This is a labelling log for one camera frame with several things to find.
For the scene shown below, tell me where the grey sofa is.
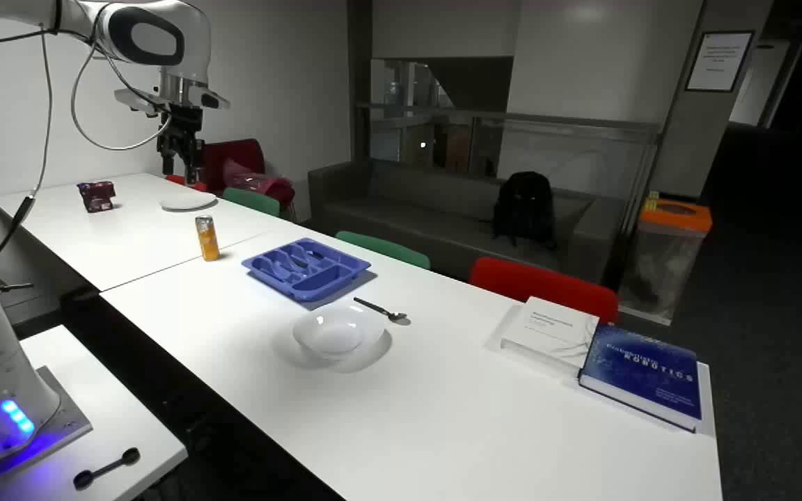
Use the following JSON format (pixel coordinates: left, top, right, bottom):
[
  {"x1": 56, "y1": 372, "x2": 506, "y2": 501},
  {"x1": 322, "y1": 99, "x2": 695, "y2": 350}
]
[{"x1": 309, "y1": 159, "x2": 623, "y2": 280}]

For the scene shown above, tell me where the red armchair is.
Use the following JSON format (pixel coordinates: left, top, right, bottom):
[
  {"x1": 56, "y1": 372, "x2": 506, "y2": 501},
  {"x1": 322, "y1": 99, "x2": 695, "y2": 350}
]
[{"x1": 170, "y1": 140, "x2": 296, "y2": 215}]

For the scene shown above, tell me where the black wrench tool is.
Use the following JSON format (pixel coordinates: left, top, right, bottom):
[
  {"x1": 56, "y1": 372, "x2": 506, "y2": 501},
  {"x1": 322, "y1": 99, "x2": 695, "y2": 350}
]
[{"x1": 71, "y1": 447, "x2": 142, "y2": 490}]

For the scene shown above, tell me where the framed wall notice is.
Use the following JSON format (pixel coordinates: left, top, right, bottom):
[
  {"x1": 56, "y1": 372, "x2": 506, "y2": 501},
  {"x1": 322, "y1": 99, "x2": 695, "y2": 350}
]
[{"x1": 684, "y1": 31, "x2": 751, "y2": 92}]

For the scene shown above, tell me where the white bowl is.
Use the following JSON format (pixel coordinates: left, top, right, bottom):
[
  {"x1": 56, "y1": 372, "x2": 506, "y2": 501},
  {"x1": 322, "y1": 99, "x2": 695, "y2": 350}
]
[{"x1": 291, "y1": 309, "x2": 393, "y2": 364}]

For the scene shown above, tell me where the black backpack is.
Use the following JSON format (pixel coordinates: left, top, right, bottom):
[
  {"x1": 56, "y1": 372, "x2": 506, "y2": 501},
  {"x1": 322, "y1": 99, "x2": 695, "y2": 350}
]
[{"x1": 493, "y1": 170, "x2": 554, "y2": 244}]

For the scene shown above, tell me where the blue book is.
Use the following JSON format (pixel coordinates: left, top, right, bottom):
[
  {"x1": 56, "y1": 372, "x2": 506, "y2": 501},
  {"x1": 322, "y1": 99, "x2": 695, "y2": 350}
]
[{"x1": 577, "y1": 323, "x2": 705, "y2": 432}]

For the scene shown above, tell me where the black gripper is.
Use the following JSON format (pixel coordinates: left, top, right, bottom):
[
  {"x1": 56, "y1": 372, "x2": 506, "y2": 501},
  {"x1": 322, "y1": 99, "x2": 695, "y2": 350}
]
[{"x1": 156, "y1": 105, "x2": 202, "y2": 181}]

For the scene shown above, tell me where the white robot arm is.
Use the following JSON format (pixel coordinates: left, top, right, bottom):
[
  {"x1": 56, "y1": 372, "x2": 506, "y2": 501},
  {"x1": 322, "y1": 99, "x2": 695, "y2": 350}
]
[{"x1": 0, "y1": 0, "x2": 226, "y2": 461}]

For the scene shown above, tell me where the red chair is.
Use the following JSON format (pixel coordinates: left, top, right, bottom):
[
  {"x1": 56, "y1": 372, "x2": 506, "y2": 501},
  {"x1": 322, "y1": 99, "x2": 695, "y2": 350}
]
[{"x1": 468, "y1": 256, "x2": 619, "y2": 323}]

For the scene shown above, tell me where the small white plate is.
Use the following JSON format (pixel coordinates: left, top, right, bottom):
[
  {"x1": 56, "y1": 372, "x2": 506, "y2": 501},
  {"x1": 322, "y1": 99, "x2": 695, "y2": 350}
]
[{"x1": 159, "y1": 191, "x2": 218, "y2": 211}]

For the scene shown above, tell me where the blue cutlery tray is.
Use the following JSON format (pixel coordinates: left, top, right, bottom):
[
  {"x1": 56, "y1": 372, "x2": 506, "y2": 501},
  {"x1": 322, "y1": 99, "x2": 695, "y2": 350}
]
[{"x1": 243, "y1": 236, "x2": 369, "y2": 309}]

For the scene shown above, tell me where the white book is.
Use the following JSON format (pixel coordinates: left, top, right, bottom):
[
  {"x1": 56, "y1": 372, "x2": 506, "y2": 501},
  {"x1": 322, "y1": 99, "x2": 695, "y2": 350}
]
[{"x1": 493, "y1": 298, "x2": 599, "y2": 371}]

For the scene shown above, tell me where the orange lidded bin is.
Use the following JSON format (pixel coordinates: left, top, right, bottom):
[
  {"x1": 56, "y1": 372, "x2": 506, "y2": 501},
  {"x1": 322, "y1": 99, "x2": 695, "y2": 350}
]
[{"x1": 619, "y1": 195, "x2": 712, "y2": 325}]

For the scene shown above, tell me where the green chair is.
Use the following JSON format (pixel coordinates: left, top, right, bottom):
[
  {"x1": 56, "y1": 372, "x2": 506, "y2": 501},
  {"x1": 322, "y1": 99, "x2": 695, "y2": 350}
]
[
  {"x1": 222, "y1": 187, "x2": 280, "y2": 216},
  {"x1": 334, "y1": 231, "x2": 432, "y2": 269}
]

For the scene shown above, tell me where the dark red snack packet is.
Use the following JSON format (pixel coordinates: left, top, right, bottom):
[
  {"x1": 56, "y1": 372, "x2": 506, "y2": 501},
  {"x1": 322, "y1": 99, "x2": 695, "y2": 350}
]
[{"x1": 77, "y1": 181, "x2": 116, "y2": 215}]

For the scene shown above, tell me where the amber bottle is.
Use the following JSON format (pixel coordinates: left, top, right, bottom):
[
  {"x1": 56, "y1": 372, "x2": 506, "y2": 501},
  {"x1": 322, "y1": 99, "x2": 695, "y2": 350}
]
[{"x1": 195, "y1": 216, "x2": 220, "y2": 262}]

